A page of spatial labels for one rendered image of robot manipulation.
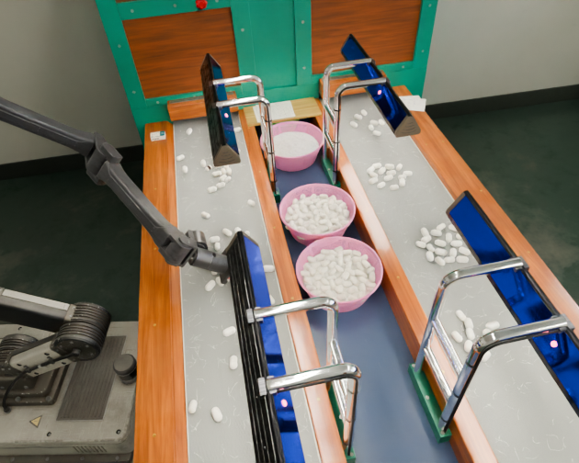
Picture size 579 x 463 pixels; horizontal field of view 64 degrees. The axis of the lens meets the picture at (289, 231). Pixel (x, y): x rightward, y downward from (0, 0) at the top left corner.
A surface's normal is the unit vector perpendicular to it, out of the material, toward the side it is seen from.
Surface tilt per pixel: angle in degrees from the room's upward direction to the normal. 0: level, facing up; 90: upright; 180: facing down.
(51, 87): 90
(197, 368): 0
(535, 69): 90
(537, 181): 0
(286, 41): 90
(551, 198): 0
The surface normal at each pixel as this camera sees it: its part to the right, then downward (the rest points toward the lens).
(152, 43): 0.20, 0.69
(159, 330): -0.05, -0.70
